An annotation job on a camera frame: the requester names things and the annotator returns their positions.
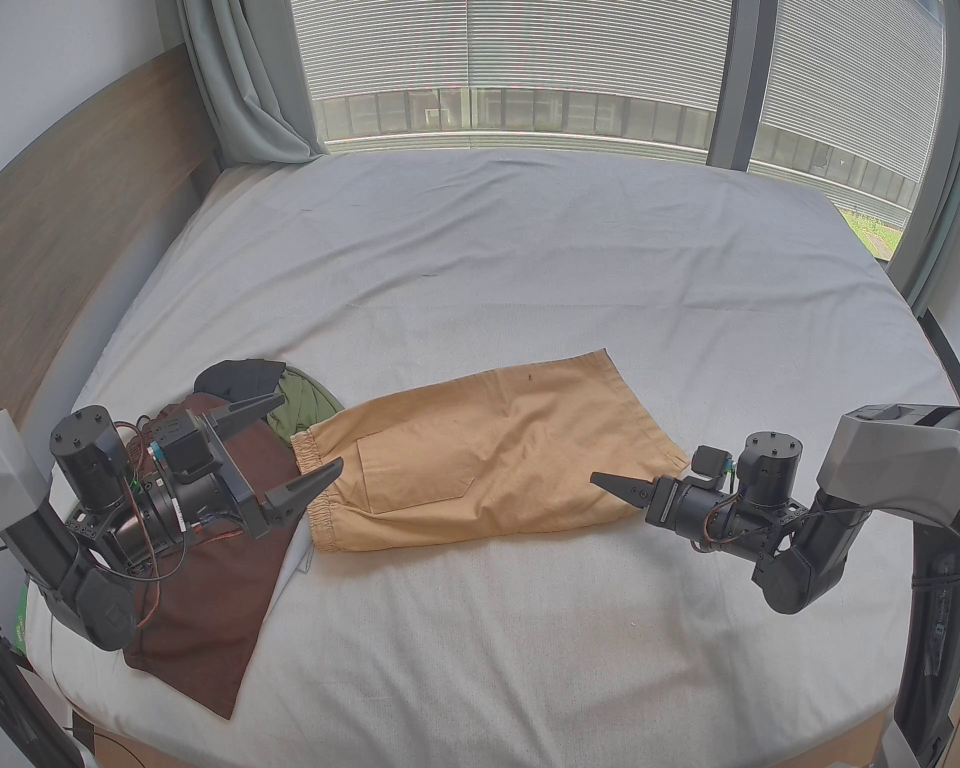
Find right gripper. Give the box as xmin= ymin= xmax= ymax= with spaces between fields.
xmin=647 ymin=474 xmax=735 ymax=541

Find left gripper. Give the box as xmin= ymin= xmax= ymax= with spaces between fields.
xmin=152 ymin=393 xmax=346 ymax=543

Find tan drawstring shorts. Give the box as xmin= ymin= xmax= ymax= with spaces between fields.
xmin=291 ymin=348 xmax=691 ymax=555

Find bed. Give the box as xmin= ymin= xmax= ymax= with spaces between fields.
xmin=0 ymin=45 xmax=960 ymax=768

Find green garment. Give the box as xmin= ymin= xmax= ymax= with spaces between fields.
xmin=266 ymin=365 xmax=346 ymax=451

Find black garment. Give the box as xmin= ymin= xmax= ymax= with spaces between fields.
xmin=191 ymin=360 xmax=288 ymax=404

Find white garment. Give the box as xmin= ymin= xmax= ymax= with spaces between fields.
xmin=270 ymin=517 xmax=318 ymax=610

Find brown shorts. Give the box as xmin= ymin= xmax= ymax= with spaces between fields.
xmin=123 ymin=397 xmax=301 ymax=721

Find grey-green curtain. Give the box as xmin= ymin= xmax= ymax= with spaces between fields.
xmin=180 ymin=0 xmax=330 ymax=165

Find window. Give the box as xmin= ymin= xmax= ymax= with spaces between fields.
xmin=287 ymin=0 xmax=948 ymax=265

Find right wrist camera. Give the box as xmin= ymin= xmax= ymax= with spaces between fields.
xmin=693 ymin=445 xmax=734 ymax=483

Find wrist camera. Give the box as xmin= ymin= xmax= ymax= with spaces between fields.
xmin=153 ymin=412 xmax=219 ymax=485
xmin=693 ymin=445 xmax=734 ymax=483

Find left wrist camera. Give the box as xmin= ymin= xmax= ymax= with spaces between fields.
xmin=153 ymin=412 xmax=219 ymax=485

